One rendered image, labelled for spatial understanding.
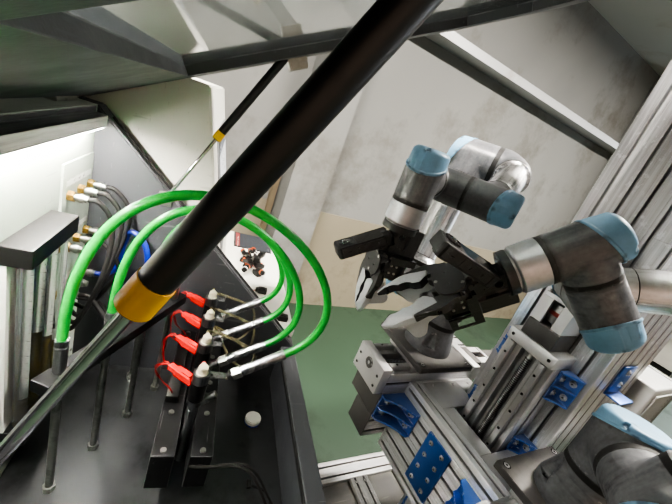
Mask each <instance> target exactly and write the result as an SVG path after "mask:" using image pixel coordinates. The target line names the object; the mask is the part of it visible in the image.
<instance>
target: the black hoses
mask: <svg viewBox="0 0 672 504"><path fill-rule="evenodd" d="M105 189H106V190H112V191H114V192H115V193H116V194H117V195H118V196H119V197H120V199H121V200H122V201H123V202H124V204H125V206H126V207H127V206H129V205H130V203H129V202H128V200H127V199H126V197H125V196H124V195H123V194H122V193H121V192H120V191H119V190H118V189H117V188H116V187H114V186H110V185H106V186H105ZM97 196H104V197H106V198H107V199H108V200H109V201H110V202H111V203H112V205H113V206H114V207H115V209H116V211H117V213H118V212H119V211H120V210H122V209H121V207H120V206H119V204H118V203H117V202H116V200H115V199H114V198H113V197H112V196H111V195H110V194H108V193H106V192H103V191H98V192H97ZM87 202H88V203H95V204H97V205H98V206H99V207H100V208H101V209H102V210H103V211H104V213H105V214H106V216H107V218H108V220H109V219H110V218H111V217H113V216H112V214H111V212H110V211H109V209H108V208H107V206H106V205H105V204H104V203H103V202H102V201H100V200H98V199H95V198H88V200H87ZM124 223H125V222H124ZM124 223H123V224H122V225H120V226H119V229H118V234H117V238H116V241H115V231H114V232H113V233H112V234H111V235H110V236H109V243H108V245H107V244H106V243H105V242H104V243H103V244H102V246H103V247H104V248H105V250H106V251H107V253H106V257H105V261H104V264H103V267H102V270H101V273H100V276H99V278H98V281H97V283H96V285H95V287H94V289H93V291H92V293H91V295H89V294H86V293H79V294H78V298H76V299H77V300H84V301H87V303H86V304H85V305H82V304H80V303H78V302H75V303H74V306H76V307H78V308H80V309H82V311H81V312H80V313H77V312H76V311H75V310H73V312H72V315H73V316H74V317H76V319H75V320H72V319H71V322H70V324H72V325H71V326H70V329H69V331H72V330H73V329H75V328H76V327H77V326H78V324H79V323H80V322H81V320H82V319H83V317H84V316H85V314H86V313H87V311H88V310H89V309H90V307H91V306H94V307H95V309H96V310H97V312H98V313H99V315H100V316H101V318H102V319H103V320H104V319H105V314H106V311H107V310H108V308H107V306H106V305H105V304H104V303H102V302H101V301H99V299H100V298H101V297H102V296H103V295H104V293H105V292H106V291H107V290H108V289H109V288H110V286H111V285H112V284H113V282H114V279H115V276H116V274H115V275H114V276H113V278H112V279H111V280H110V281H109V282H108V283H107V284H106V285H105V287H104V288H103V286H104V284H105V282H106V280H107V279H108V277H109V275H110V273H111V271H112V269H113V267H114V265H116V268H117V270H118V268H119V265H120V262H119V260H118V257H119V255H120V252H121V250H122V248H123V246H124V243H125V241H126V239H127V232H128V231H129V230H130V227H131V223H132V217H131V218H130V219H128V220H127V223H126V226H125V230H124ZM123 231H124V233H123ZM114 241H115V245H114ZM113 247H114V248H113ZM102 288H103V289H102ZM101 289H102V290H101ZM102 309H103V310H102ZM104 321H105V320H104Z"/></svg>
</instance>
